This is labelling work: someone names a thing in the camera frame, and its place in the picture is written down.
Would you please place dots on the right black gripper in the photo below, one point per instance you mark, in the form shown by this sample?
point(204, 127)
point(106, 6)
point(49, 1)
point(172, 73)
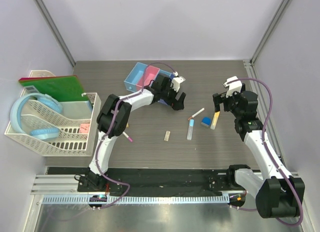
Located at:
point(218, 99)

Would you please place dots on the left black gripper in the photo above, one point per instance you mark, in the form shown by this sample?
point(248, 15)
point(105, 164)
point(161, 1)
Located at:
point(176, 104)

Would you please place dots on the yellow capped white highlighter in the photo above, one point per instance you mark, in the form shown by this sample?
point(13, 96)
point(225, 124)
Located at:
point(214, 120)

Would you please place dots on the white red-tipped pen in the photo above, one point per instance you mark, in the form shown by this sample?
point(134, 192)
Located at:
point(195, 114)

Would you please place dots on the blue grey pencil sharpener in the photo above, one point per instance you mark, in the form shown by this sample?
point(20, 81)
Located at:
point(206, 121)

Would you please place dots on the blue capped clear tube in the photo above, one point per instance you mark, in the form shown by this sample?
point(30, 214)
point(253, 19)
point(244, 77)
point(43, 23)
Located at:
point(190, 129)

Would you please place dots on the beige rectangular eraser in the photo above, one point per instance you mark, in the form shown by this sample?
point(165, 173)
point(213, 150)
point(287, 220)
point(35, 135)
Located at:
point(167, 135)

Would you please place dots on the four-colour compartment organizer box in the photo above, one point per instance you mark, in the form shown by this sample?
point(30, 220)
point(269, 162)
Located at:
point(143, 75)

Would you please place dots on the white pink-tipped marker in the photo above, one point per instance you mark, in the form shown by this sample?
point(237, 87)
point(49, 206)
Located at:
point(127, 137)

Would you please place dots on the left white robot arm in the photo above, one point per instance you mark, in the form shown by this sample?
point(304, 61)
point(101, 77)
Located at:
point(114, 115)

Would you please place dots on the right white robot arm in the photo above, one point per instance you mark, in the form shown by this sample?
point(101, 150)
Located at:
point(277, 193)

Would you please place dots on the pink sticky note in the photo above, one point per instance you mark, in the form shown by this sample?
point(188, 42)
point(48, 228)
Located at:
point(84, 128)

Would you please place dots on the white perforated file rack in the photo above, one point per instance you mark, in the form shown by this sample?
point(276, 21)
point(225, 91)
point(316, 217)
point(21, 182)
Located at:
point(50, 126)

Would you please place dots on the green folder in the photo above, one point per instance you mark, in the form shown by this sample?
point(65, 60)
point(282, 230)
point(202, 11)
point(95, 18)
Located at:
point(67, 89)

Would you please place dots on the light blue headphones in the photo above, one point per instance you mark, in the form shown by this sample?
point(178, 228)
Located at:
point(21, 108)

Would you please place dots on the red folder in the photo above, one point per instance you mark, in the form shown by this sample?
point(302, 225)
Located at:
point(23, 80)

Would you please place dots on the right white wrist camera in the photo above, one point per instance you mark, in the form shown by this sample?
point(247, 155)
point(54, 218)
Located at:
point(233, 84)

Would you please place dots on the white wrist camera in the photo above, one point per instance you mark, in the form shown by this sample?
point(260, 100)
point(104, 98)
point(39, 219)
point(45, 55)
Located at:
point(233, 84)
point(176, 81)

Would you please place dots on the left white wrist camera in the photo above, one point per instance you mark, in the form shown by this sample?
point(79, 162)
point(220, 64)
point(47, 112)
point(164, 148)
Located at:
point(176, 81)

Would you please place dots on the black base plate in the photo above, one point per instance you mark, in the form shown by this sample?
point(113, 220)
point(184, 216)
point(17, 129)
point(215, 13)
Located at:
point(155, 182)

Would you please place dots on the slotted cable duct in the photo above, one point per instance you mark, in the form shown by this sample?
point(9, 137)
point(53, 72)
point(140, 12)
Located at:
point(98, 199)

